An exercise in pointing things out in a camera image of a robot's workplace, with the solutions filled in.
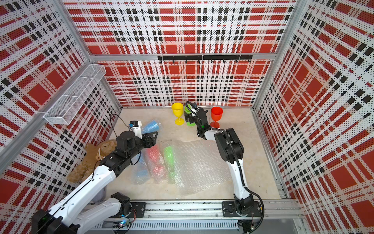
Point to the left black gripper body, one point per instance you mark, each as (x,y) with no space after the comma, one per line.
(140,144)

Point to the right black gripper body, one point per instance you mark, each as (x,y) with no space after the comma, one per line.
(192,119)

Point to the red plastic wine glass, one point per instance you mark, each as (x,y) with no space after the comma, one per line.
(216,115)

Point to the yellow plastic wine glass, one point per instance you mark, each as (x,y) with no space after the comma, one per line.
(178,111)

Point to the green glass bundle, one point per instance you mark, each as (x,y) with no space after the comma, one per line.
(173,166)

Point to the red glass bundle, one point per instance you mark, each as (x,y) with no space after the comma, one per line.
(156,164)

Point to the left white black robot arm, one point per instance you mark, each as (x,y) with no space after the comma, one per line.
(67,216)

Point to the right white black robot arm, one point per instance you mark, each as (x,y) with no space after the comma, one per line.
(231,151)

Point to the blue glass in bubble wrap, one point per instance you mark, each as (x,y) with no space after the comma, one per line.
(152,126)

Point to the wrapped light blue glass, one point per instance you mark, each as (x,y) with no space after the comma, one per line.
(140,173)

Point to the brown teddy bear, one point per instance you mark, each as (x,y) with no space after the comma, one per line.
(91,160)

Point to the green circuit board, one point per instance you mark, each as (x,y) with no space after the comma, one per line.
(121,224)

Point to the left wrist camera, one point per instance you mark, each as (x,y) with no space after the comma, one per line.
(136,127)

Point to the black wall hook rail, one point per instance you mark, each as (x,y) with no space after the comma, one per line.
(204,57)

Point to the white wire mesh basket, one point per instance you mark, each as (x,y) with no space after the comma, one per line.
(64,110)

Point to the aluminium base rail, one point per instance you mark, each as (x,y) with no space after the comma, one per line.
(281,216)

